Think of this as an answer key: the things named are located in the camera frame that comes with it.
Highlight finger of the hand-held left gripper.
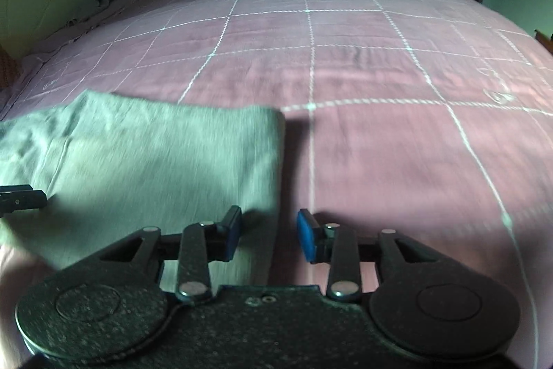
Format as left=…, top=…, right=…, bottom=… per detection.
left=0, top=184, right=48, bottom=219

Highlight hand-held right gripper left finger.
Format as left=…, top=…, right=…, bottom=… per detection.
left=99, top=205, right=243, bottom=303

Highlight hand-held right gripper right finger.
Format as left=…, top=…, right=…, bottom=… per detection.
left=296, top=209, right=439, bottom=303

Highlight grey-green pants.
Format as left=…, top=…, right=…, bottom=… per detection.
left=0, top=90, right=287, bottom=295

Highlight pink checked bedsheet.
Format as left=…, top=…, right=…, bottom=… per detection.
left=0, top=0, right=553, bottom=369

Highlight dark chair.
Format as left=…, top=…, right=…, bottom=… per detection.
left=534, top=29, right=553, bottom=52

